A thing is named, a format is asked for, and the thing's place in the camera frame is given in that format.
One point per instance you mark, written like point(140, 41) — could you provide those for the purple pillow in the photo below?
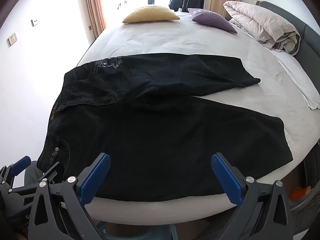
point(212, 20)

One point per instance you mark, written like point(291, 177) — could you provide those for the grey headboard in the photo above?
point(311, 35)

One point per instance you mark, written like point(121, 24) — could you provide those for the white wall socket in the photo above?
point(35, 22)

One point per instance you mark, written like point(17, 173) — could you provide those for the white bed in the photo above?
point(162, 37)

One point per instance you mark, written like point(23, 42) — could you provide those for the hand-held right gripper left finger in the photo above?
point(96, 177)

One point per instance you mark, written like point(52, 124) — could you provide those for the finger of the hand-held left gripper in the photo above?
point(21, 165)
point(51, 171)

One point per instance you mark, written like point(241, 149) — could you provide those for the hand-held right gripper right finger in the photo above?
point(226, 180)

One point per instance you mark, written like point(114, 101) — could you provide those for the folded beige duvet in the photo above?
point(260, 22)

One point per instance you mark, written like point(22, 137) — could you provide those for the beige-framed wall socket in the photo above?
point(12, 38)

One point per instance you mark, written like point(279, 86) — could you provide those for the grey mesh chair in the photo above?
point(307, 212)

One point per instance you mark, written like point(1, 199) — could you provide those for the orange object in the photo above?
point(300, 193)

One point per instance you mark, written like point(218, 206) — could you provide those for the black pants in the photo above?
point(162, 135)

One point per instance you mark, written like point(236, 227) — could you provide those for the yellow pillow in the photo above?
point(151, 15)

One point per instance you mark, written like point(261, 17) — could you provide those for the person's grey trouser leg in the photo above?
point(32, 175)

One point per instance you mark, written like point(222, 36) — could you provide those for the white pillow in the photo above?
point(302, 80)

